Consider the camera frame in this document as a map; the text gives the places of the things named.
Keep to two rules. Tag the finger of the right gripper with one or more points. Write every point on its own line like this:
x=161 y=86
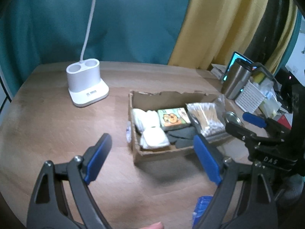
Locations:
x=262 y=121
x=240 y=128

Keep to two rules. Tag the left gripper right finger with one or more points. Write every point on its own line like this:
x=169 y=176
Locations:
x=256 y=206

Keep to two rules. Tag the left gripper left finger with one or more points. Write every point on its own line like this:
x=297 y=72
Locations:
x=48 y=206

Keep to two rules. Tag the bag of cotton swabs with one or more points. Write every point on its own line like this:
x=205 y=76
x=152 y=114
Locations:
x=207 y=118

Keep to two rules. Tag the blue tissue packet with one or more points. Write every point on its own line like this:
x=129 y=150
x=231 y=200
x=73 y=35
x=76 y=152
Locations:
x=200 y=208

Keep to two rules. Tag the white cloth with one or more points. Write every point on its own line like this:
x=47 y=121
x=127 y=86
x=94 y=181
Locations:
x=148 y=125

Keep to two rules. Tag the orange tin can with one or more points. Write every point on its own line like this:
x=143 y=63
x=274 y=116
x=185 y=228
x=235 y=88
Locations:
x=231 y=117

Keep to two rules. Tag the grey knitted glove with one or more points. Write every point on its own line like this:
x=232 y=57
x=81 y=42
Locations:
x=183 y=137

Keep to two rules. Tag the crumpled clear plastic bags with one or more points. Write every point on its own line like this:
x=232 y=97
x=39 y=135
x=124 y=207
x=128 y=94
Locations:
x=270 y=105

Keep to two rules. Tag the white perforated basket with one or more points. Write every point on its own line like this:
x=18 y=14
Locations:
x=250 y=98

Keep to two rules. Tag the yellow green sponge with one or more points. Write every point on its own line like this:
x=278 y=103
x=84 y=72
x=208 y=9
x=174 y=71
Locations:
x=258 y=77

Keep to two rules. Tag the steel travel mug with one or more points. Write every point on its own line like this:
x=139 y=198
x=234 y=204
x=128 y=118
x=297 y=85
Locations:
x=236 y=78

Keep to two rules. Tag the brown cardboard box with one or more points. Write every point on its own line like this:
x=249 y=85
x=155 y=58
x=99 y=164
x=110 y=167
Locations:
x=155 y=102

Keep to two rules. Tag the yellow curtain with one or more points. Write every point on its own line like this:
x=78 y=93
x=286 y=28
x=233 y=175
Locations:
x=213 y=29

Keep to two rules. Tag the white desk lamp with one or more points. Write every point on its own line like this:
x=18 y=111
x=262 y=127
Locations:
x=85 y=85

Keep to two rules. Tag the teal curtain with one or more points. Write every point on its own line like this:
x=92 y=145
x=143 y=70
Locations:
x=35 y=32

